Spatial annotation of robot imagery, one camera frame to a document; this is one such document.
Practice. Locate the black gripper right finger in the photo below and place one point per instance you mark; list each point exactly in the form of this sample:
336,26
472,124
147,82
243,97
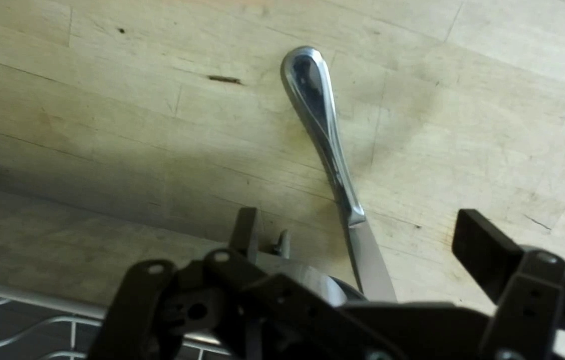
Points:
535,301

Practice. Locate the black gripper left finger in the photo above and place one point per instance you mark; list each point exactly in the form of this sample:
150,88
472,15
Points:
162,307

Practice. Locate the silver table knife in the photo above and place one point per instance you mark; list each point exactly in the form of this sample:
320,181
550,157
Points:
324,126

